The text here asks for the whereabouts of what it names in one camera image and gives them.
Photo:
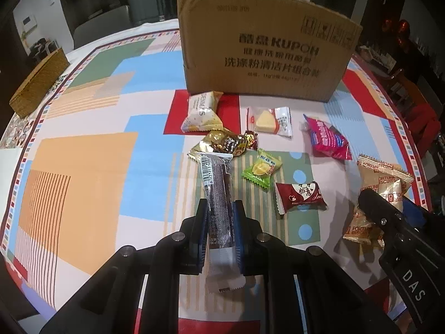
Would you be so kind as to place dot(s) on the gold chocolate candy wrapper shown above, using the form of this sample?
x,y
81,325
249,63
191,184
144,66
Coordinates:
x,y
225,142

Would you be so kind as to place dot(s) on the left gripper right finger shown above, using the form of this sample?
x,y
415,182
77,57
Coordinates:
x,y
246,245

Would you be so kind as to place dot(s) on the woven rattan box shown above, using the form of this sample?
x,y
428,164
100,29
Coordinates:
x,y
34,88

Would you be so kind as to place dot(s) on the wall intercom panel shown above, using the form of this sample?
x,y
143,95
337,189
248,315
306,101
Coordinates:
x,y
29,24

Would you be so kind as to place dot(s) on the clear pack yellow cake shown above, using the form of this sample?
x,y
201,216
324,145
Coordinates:
x,y
275,121

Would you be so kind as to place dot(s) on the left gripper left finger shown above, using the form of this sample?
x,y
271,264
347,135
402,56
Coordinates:
x,y
195,228

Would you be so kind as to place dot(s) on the white yellow snack pack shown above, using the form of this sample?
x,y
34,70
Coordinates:
x,y
201,114

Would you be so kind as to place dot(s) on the red wooden chair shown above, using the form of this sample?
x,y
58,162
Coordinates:
x,y
417,112

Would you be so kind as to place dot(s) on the red heart balloons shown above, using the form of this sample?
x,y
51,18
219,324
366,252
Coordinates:
x,y
396,32

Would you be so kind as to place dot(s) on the dark chocolate bar wrapper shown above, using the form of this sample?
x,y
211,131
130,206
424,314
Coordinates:
x,y
224,274

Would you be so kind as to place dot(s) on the orange fortune biscuit pack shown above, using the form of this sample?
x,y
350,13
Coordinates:
x,y
388,180

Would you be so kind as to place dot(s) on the dark red heart snack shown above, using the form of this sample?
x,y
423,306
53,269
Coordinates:
x,y
289,196

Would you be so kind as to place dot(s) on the brown cardboard box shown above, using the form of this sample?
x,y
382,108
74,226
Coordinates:
x,y
285,48

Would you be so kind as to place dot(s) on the green yellow candy pack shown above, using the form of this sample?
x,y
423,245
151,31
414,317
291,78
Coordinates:
x,y
261,171

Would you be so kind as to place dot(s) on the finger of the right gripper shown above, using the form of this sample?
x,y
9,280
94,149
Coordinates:
x,y
415,215
378,210

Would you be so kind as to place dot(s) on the grey chair left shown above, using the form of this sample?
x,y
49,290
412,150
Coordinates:
x,y
108,23

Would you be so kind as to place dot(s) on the pink red snack bag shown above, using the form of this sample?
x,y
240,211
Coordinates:
x,y
327,140

